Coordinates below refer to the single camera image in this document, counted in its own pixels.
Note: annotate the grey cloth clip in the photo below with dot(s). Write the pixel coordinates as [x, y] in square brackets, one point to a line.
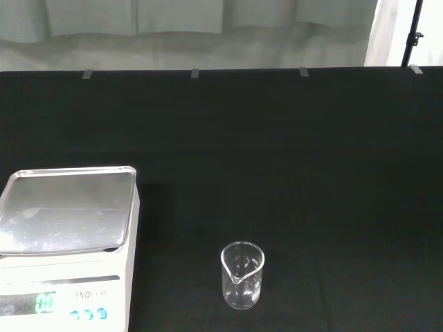
[88, 74]
[304, 71]
[415, 69]
[194, 73]

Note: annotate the white electronic balance steel pan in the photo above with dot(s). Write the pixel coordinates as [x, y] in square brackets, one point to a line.
[65, 242]

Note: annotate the pale grey backdrop curtain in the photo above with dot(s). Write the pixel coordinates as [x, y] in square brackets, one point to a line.
[180, 32]

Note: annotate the black bench cloth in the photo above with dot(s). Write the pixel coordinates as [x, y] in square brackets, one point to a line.
[277, 166]

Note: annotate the black tripod stand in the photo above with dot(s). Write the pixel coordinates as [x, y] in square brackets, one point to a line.
[412, 31]

